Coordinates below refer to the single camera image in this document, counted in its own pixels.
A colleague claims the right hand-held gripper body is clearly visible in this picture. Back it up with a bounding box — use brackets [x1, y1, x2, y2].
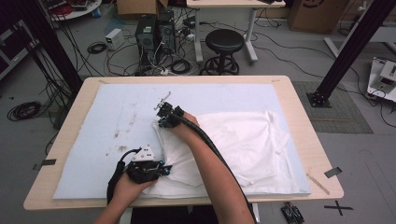
[153, 91, 186, 129]

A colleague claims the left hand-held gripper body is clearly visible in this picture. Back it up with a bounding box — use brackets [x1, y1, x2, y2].
[125, 144, 163, 185]

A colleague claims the white t-shirt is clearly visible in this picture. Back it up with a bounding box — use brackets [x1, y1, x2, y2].
[142, 109, 302, 199]

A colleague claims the person's right hand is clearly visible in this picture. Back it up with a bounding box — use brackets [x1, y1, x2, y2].
[172, 112, 201, 140]

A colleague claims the person's left hand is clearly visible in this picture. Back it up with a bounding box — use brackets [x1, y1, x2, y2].
[113, 173, 157, 202]

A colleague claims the person's dark clothing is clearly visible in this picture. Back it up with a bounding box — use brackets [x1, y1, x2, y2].
[130, 205, 219, 224]

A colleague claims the light blue foam mat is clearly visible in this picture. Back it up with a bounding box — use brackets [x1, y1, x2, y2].
[52, 82, 313, 201]

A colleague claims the black computer tower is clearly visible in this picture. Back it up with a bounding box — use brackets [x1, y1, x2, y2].
[134, 14, 159, 52]
[156, 10, 177, 54]

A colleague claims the white power supply box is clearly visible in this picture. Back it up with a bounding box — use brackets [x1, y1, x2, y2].
[104, 27, 126, 51]

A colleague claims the black round stool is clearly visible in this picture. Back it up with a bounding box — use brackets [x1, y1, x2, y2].
[199, 28, 246, 77]

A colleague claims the black tape strip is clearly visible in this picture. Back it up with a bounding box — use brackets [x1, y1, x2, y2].
[323, 166, 344, 179]
[32, 158, 58, 171]

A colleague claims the open cardboard box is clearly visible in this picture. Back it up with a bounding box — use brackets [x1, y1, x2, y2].
[116, 0, 169, 20]

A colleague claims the white desk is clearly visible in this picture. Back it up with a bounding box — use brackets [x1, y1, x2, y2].
[185, 0, 287, 65]

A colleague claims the round white table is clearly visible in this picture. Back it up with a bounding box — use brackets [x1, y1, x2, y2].
[39, 0, 104, 22]

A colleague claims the thin wooden stick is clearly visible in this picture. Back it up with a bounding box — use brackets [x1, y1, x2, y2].
[305, 173, 332, 196]

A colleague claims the grey metal rack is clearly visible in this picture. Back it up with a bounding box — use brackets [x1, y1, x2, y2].
[0, 20, 40, 80]

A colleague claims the grey floor mat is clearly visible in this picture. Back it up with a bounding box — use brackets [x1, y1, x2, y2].
[291, 80, 375, 135]

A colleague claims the black tape cross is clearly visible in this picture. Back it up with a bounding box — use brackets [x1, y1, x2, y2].
[323, 200, 355, 217]

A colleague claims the large printed cardboard box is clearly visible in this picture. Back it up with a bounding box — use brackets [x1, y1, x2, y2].
[287, 0, 351, 35]

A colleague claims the white electronic device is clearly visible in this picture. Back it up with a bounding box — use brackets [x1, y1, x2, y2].
[366, 56, 396, 104]

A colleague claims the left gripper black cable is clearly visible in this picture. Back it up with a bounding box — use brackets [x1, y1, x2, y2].
[106, 147, 142, 205]

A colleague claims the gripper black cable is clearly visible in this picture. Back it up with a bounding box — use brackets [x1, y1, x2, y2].
[173, 112, 258, 224]
[106, 147, 142, 205]

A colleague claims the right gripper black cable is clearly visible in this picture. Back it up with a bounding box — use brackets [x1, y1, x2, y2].
[173, 112, 258, 224]

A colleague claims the thick coiled black cable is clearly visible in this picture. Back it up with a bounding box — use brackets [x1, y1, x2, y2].
[169, 58, 193, 76]

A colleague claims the small coiled black cable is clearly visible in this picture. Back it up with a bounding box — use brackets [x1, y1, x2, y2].
[86, 40, 108, 55]

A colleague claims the black metal post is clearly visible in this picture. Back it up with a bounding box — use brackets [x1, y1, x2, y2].
[305, 0, 396, 109]
[18, 0, 84, 94]

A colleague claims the large coiled black cable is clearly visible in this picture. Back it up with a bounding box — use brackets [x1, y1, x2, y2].
[6, 100, 43, 122]

